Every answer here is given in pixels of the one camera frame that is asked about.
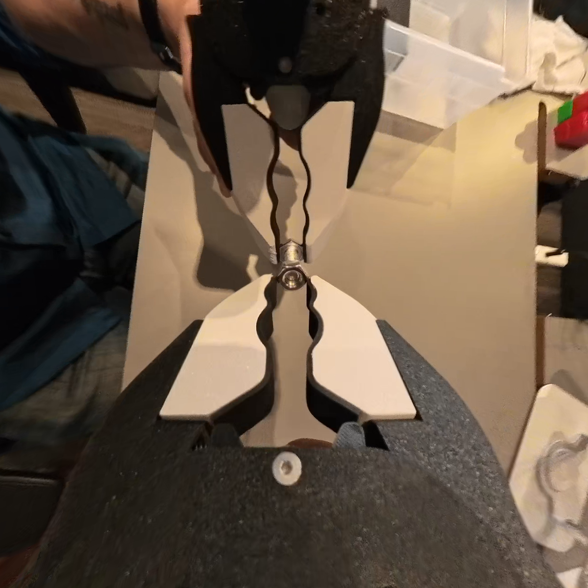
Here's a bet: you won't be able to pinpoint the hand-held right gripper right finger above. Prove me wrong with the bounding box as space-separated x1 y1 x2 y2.
306 275 417 422

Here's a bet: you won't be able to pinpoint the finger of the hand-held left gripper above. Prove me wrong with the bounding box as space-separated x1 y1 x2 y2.
220 103 283 258
296 101 355 262

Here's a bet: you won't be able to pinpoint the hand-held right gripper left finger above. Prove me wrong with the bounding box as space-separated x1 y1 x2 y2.
159 274 277 421

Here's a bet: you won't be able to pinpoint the steel hex bolt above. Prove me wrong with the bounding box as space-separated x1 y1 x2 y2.
269 239 305 266

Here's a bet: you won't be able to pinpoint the steel hex nut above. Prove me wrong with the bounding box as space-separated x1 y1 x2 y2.
276 263 307 291

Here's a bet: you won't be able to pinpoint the clear divided plastic bin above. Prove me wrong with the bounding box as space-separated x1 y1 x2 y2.
383 0 536 129

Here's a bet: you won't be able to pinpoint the person's left hand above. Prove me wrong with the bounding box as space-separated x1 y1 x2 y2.
181 18 232 198

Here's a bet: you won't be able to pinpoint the black wrist watch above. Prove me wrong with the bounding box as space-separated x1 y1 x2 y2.
138 0 184 74

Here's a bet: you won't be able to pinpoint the person's grey jeans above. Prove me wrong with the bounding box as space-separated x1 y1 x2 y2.
0 354 129 442

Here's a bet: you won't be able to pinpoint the person's black office chair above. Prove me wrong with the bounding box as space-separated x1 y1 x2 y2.
28 69 159 134

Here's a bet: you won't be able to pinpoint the person's blue shirt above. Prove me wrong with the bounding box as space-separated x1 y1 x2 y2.
0 9 143 409

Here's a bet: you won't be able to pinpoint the white cloth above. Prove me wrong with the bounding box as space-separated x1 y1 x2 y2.
501 14 588 95

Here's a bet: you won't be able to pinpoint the brown thin board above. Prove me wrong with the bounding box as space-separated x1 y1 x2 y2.
537 101 588 182

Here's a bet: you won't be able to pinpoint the black printed box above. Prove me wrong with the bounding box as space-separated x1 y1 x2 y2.
537 184 588 318

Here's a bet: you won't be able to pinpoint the red toy block stack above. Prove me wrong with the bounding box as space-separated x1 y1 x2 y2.
553 92 588 148

